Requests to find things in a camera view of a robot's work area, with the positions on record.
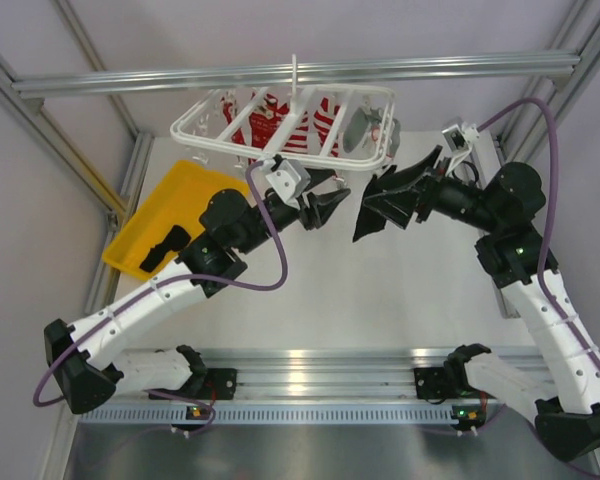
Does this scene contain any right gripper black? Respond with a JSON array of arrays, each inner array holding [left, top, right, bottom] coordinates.
[[364, 145, 501, 233]]

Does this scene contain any black sock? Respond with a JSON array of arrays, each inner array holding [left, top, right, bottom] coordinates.
[[139, 225, 191, 273], [350, 164, 399, 245]]

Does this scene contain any white plastic clip hanger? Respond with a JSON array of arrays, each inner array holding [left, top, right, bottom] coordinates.
[[169, 83, 396, 172]]

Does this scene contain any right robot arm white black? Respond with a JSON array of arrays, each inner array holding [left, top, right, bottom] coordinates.
[[354, 147, 600, 462]]

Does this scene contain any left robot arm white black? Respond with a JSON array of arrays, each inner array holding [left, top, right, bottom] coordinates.
[[43, 170, 351, 415]]

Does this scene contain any red white striped sock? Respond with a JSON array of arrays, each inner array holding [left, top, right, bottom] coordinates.
[[313, 96, 340, 147], [283, 112, 309, 154]]

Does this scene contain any grey sock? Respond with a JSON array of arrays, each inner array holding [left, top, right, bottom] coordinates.
[[386, 118, 401, 159], [342, 107, 383, 153]]

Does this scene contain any yellow plastic tray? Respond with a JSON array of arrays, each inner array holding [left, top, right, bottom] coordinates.
[[102, 160, 249, 281]]

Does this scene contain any aluminium top crossbar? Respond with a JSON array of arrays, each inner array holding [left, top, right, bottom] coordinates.
[[12, 50, 581, 98]]

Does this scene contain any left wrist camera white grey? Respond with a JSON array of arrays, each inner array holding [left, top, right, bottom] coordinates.
[[261, 155, 311, 210]]

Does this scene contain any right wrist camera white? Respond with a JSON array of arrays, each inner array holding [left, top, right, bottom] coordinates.
[[442, 117, 480, 167]]

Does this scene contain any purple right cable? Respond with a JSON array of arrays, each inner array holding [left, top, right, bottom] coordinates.
[[477, 97, 600, 476]]

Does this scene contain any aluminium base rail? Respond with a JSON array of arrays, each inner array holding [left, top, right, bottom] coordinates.
[[79, 347, 546, 406]]

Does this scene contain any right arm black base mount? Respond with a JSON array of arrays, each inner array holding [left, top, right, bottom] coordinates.
[[413, 367, 477, 403]]

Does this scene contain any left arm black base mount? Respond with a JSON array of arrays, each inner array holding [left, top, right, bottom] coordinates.
[[157, 368, 238, 400]]

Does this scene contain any grey slotted cable duct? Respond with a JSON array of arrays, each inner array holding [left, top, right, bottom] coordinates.
[[80, 402, 488, 425]]

